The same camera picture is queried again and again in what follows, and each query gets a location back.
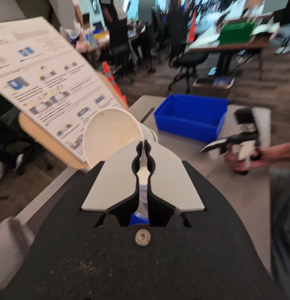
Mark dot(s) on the blue plastic bin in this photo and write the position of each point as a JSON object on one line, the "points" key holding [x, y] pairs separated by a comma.
{"points": [[138, 220], [182, 124]]}

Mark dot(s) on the cardboard box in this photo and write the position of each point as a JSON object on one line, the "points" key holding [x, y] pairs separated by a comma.
{"points": [[206, 90]]}

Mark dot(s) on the wooden table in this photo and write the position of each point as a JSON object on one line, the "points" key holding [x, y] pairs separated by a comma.
{"points": [[229, 48]]}

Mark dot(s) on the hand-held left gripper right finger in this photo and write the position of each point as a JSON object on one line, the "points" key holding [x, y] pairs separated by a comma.
{"points": [[173, 185]]}

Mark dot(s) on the black office chair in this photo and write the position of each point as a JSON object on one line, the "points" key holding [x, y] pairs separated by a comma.
{"points": [[192, 57], [119, 46]]}

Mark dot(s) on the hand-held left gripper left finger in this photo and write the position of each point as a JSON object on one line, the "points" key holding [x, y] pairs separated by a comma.
{"points": [[112, 185]]}

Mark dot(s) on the printed instruction sheet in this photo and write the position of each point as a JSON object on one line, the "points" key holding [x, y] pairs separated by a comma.
{"points": [[41, 70]]}

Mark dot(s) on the orange traffic cone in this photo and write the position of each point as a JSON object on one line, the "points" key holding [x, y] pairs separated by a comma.
{"points": [[192, 30], [113, 82]]}

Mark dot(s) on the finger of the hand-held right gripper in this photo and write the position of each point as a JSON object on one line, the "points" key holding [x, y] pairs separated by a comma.
{"points": [[213, 145]]}

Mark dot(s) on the green plastic bin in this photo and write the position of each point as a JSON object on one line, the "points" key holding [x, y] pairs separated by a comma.
{"points": [[236, 34]]}

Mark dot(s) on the person's right hand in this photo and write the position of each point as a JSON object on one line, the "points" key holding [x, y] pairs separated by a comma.
{"points": [[268, 155]]}

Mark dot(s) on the green banded white paper cup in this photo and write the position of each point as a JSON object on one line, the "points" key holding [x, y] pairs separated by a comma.
{"points": [[109, 136]]}

